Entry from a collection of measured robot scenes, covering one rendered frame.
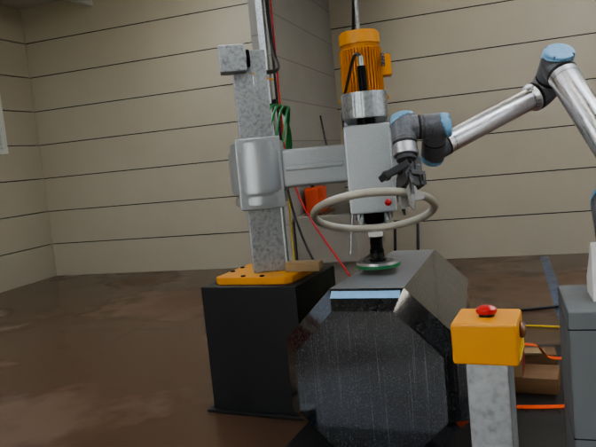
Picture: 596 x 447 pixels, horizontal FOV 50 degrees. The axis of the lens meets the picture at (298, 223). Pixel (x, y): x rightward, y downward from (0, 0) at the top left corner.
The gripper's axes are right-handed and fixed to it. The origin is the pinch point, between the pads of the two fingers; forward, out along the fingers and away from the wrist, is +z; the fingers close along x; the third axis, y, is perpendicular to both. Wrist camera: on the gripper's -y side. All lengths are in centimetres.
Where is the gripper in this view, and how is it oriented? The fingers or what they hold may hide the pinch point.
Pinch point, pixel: (406, 208)
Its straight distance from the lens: 227.8
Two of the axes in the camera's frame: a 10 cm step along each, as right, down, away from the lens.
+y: 9.2, 0.6, 3.8
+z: 0.6, 9.5, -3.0
